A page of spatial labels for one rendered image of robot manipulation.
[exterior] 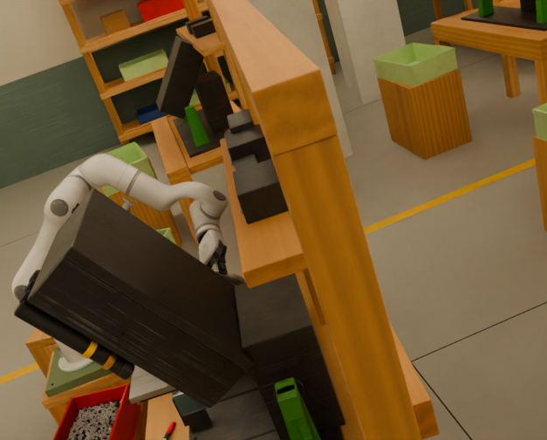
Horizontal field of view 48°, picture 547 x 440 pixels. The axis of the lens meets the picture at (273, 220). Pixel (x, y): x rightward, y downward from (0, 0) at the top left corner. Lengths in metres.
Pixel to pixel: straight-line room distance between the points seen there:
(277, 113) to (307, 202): 0.13
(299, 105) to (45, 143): 8.25
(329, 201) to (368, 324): 0.21
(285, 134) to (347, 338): 0.34
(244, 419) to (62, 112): 7.33
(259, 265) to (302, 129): 0.47
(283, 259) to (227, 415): 0.80
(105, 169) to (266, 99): 1.31
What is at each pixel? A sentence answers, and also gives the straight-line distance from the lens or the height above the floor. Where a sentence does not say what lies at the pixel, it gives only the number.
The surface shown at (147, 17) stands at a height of 1.47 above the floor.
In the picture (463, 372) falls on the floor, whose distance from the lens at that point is 3.15.
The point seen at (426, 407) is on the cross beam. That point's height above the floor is 1.26.
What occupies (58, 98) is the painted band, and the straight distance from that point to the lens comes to 8.83.
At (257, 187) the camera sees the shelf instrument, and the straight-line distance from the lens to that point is 1.36.
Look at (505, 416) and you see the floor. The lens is 2.93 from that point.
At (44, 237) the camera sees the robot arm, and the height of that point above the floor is 1.41.
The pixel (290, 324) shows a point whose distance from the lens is 1.55.
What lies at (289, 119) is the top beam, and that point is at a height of 1.89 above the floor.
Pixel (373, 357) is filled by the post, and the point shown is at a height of 1.49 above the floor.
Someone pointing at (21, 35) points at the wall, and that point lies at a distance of 8.76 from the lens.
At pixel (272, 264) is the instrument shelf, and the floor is 1.54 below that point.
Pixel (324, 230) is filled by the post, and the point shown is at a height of 1.72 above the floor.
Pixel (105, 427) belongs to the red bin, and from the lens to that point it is 2.13.
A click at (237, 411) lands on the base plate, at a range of 1.91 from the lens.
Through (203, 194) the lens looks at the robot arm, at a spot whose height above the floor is 1.42.
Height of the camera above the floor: 2.12
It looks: 25 degrees down
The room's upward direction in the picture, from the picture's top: 19 degrees counter-clockwise
